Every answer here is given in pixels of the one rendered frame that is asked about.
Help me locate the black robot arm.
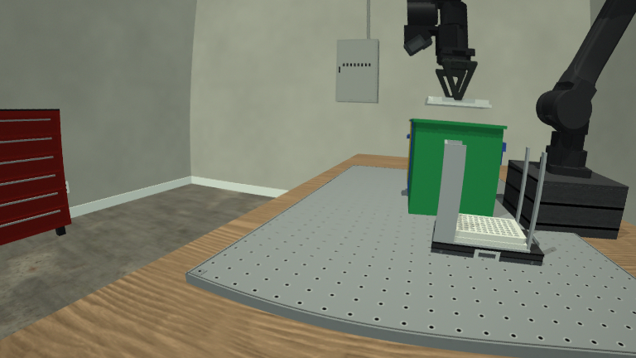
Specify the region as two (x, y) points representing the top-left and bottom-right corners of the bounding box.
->
(403, 0), (636, 179)

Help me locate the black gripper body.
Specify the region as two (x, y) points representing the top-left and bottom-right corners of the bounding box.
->
(436, 25), (475, 65)

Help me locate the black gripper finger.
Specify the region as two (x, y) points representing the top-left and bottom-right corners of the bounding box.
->
(436, 69), (466, 98)
(441, 59), (478, 100)

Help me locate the white well plate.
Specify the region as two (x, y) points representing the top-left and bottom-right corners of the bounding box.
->
(454, 213), (527, 249)
(425, 96), (492, 109)

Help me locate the green bin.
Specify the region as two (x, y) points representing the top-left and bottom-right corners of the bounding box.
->
(408, 119), (507, 217)

